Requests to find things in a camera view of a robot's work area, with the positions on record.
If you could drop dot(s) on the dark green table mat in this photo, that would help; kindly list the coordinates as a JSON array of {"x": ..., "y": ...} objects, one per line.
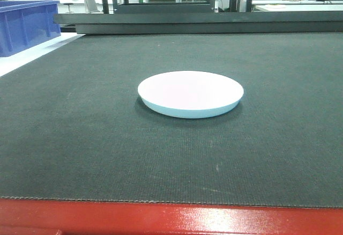
[{"x": 74, "y": 128}]

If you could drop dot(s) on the black stacked boards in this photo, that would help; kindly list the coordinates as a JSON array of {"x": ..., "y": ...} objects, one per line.
[{"x": 203, "y": 23}]

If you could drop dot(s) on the blue plastic crate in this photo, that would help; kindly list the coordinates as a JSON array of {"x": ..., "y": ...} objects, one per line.
[{"x": 25, "y": 24}]

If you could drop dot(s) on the light blue round tray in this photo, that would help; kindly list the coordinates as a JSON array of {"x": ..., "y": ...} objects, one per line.
[{"x": 190, "y": 94}]

